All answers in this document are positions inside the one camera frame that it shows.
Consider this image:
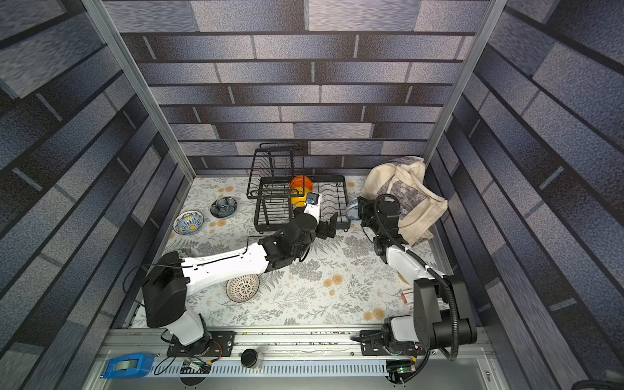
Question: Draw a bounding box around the orange plastic bowl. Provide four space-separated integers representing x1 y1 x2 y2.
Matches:
289 175 314 191

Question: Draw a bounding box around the black wire dish rack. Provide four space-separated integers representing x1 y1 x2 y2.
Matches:
247 142 350 233

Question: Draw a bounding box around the white lattice pattern bowl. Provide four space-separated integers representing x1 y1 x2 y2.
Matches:
226 274 260 303

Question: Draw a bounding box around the blue floral ceramic bowl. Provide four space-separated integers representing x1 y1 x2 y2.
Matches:
344 199 361 221

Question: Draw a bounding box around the yellow plastic bowl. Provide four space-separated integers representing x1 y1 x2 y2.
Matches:
291 193 307 207

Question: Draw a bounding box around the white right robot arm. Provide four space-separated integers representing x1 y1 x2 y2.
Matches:
353 193 477 361

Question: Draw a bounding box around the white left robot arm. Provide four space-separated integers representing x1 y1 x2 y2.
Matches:
141 213 338 346

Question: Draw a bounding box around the beige canvas tote bag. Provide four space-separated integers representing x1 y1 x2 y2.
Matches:
362 156 448 246

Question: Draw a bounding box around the floral patterned table mat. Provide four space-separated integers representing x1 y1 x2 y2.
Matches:
165 177 413 327

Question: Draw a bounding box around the dark grey-blue ceramic bowl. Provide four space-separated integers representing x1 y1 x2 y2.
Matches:
210 197 238 219

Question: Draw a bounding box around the blue yellow patterned bowl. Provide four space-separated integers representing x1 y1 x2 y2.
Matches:
173 211 204 236

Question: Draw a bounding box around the black round knob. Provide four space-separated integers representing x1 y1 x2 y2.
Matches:
240 349 261 369

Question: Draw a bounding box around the green circuit board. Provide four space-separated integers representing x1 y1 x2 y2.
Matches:
386 360 415 376

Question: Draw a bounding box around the blue tape dispenser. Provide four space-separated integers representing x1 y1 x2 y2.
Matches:
100 353 154 380

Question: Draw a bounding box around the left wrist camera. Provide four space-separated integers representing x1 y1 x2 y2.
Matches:
304 192 322 223

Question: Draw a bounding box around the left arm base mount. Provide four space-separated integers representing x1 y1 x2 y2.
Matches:
167 331 236 358

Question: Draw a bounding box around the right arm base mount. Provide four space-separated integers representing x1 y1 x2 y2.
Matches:
350 330 426 358

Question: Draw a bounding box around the white slotted cable duct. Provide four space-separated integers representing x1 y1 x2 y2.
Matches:
147 360 388 379

